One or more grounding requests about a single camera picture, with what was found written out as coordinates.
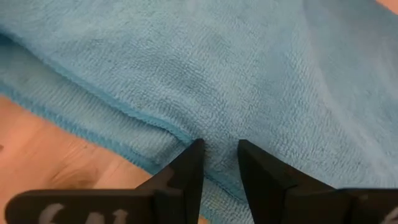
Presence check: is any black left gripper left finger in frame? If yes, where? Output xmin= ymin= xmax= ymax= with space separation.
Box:
xmin=4 ymin=138 xmax=206 ymax=224

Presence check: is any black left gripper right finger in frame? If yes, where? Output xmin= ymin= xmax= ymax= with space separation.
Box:
xmin=238 ymin=139 xmax=398 ymax=224

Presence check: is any blue microfiber towel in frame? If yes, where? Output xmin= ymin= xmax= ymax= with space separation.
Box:
xmin=0 ymin=0 xmax=398 ymax=224

